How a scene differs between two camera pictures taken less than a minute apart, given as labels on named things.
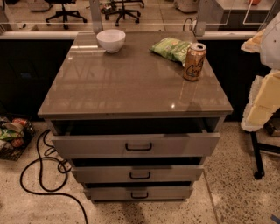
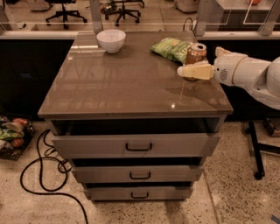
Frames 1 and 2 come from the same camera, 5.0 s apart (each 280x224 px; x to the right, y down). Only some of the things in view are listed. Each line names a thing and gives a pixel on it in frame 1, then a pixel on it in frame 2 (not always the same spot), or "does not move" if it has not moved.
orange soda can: x=194 y=60 does not move
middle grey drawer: x=137 y=170 does not move
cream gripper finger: x=264 y=101 -> x=199 y=70
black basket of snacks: x=16 y=134 does not move
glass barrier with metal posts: x=61 y=18 does not move
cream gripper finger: x=254 y=45 -> x=220 y=52
